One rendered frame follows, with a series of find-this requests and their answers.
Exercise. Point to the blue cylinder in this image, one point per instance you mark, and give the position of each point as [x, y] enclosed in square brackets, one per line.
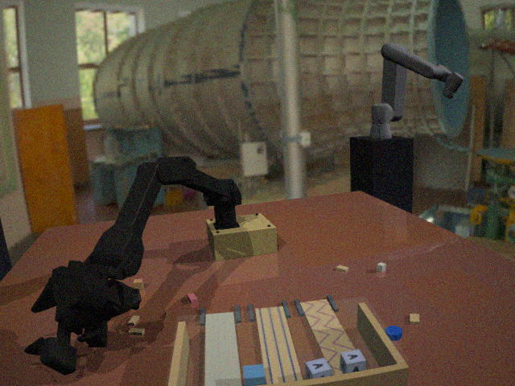
[396, 332]

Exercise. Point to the small pink cube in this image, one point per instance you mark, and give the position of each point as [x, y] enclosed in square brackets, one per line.
[192, 298]

